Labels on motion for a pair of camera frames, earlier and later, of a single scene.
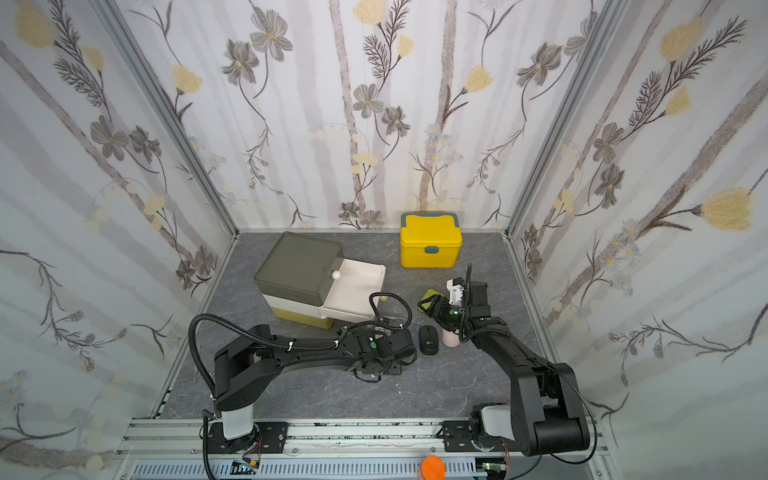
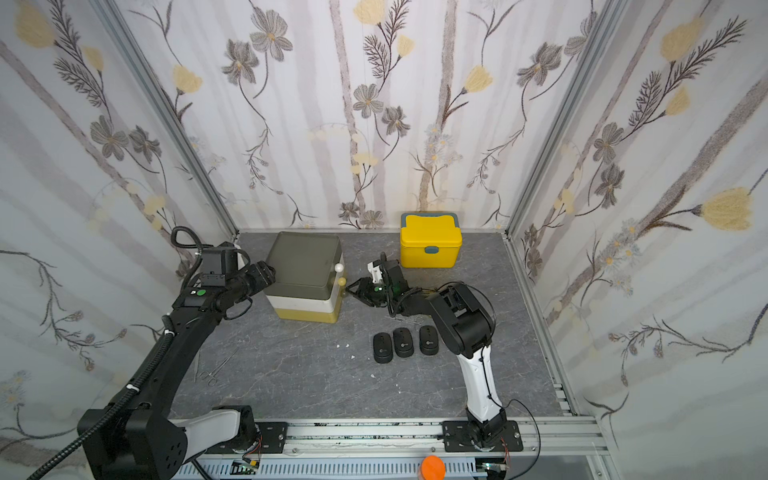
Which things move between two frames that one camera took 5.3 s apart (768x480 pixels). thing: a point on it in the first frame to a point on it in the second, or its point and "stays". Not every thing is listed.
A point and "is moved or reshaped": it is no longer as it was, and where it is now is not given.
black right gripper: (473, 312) to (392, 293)
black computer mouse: (428, 340) stays
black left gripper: (399, 365) to (268, 277)
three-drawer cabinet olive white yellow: (295, 278) is moved or reshaped
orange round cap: (432, 468) stays
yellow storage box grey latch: (429, 240) stays
